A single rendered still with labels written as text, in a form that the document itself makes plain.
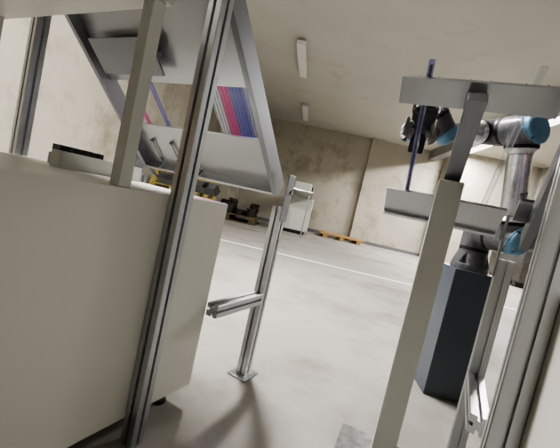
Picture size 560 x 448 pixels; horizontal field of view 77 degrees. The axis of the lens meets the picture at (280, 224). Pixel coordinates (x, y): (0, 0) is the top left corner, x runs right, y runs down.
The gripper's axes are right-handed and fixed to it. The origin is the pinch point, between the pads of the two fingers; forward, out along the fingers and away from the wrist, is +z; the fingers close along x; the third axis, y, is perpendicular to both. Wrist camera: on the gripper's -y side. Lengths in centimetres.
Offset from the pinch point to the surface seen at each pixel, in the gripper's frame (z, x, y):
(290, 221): -468, -259, -441
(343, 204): -680, -196, -514
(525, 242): 9.6, 32.2, -18.1
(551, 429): 70, 26, 0
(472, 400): 46, 27, -38
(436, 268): 23.8, 12.9, -22.4
